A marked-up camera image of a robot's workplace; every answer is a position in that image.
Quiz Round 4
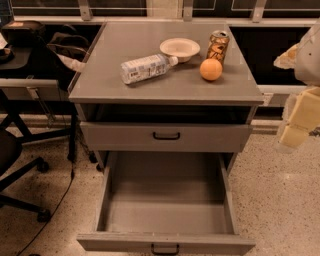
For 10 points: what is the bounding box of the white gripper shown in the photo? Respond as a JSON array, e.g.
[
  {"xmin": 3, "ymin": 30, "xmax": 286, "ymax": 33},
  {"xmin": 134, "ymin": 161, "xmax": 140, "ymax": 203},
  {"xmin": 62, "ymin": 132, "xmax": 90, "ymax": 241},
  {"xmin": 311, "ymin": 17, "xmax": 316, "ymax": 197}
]
[{"xmin": 273, "ymin": 21, "xmax": 320, "ymax": 153}]

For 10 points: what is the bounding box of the clear plastic water bottle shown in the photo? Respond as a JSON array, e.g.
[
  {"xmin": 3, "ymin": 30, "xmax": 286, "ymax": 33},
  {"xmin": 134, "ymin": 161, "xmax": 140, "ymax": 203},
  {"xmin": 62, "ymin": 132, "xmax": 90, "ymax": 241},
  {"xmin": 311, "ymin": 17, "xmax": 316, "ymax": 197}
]
[{"xmin": 120, "ymin": 54, "xmax": 178, "ymax": 85}]

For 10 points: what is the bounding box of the grey drawer cabinet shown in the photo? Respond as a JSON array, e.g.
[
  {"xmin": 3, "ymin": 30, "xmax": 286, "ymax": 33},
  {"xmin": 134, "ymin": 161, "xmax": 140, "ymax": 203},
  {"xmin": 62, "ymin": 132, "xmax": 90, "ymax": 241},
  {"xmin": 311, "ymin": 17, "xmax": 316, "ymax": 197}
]
[{"xmin": 69, "ymin": 21, "xmax": 263, "ymax": 169}]

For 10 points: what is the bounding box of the open grey lower drawer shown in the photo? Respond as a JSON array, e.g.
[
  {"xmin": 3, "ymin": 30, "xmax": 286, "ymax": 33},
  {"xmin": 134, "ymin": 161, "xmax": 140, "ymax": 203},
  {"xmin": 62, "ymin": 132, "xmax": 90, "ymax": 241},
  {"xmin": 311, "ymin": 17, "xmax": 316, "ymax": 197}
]
[{"xmin": 77, "ymin": 152, "xmax": 255, "ymax": 256}]

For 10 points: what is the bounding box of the closed grey upper drawer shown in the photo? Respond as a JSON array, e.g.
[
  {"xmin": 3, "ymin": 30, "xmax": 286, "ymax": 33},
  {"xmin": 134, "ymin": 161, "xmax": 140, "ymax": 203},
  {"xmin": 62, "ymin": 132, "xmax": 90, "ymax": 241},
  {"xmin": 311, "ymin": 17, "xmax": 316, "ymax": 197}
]
[{"xmin": 80, "ymin": 122, "xmax": 252, "ymax": 153}]

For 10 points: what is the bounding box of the orange fruit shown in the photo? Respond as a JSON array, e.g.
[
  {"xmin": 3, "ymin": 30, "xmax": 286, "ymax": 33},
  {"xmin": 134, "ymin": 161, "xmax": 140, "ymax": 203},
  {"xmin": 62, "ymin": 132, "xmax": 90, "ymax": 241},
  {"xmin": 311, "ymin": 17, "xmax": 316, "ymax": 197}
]
[{"xmin": 200, "ymin": 59, "xmax": 223, "ymax": 81}]

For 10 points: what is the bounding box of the orange patterned drink can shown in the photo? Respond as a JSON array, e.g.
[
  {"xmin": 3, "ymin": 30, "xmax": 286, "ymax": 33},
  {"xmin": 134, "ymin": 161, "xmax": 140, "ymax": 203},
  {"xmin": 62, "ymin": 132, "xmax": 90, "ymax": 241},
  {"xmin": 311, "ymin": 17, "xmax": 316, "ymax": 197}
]
[{"xmin": 206, "ymin": 30, "xmax": 230, "ymax": 64}]

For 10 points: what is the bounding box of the white paper bowl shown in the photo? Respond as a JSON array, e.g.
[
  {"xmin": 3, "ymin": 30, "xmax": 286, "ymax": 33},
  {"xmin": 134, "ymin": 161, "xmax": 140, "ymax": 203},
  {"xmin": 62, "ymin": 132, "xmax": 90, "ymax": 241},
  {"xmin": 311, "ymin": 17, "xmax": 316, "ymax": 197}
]
[{"xmin": 160, "ymin": 38, "xmax": 200, "ymax": 63}]

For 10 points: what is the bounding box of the dark bag on desk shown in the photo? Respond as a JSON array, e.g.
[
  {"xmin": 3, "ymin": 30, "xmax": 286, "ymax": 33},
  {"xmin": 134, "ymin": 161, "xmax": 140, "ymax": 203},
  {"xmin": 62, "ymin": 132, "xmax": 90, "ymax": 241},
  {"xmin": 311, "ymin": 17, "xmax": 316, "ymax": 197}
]
[{"xmin": 1, "ymin": 20, "xmax": 46, "ymax": 47}]

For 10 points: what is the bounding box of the black office chair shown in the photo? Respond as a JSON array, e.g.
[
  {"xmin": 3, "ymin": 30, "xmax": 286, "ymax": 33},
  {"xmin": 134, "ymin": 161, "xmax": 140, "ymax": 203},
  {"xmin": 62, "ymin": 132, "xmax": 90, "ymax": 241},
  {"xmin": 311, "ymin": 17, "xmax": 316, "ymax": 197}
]
[{"xmin": 0, "ymin": 128, "xmax": 52, "ymax": 224}]

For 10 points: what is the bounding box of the dark backpack with strap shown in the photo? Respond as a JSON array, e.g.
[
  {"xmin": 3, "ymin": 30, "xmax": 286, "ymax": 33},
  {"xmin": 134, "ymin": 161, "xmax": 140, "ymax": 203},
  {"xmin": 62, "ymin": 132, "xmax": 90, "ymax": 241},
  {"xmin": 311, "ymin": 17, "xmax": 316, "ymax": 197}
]
[{"xmin": 47, "ymin": 32, "xmax": 90, "ymax": 72}]

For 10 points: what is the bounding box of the black floor cable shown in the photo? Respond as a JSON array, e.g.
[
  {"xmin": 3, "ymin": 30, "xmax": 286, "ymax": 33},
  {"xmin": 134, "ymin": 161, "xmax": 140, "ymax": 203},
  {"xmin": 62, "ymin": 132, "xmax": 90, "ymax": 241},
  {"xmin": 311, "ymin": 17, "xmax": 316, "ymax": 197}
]
[{"xmin": 14, "ymin": 166, "xmax": 76, "ymax": 256}]

